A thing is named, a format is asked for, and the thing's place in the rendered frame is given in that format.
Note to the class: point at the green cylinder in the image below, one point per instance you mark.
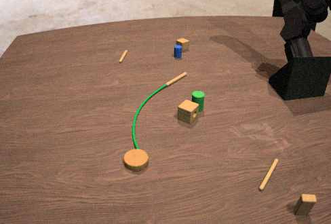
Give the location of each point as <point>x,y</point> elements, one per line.
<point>198,98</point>

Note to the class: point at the blue cylinder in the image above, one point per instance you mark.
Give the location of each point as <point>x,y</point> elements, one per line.
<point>178,51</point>

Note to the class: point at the round tan wooden disc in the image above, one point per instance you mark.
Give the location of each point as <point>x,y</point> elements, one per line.
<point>136,160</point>

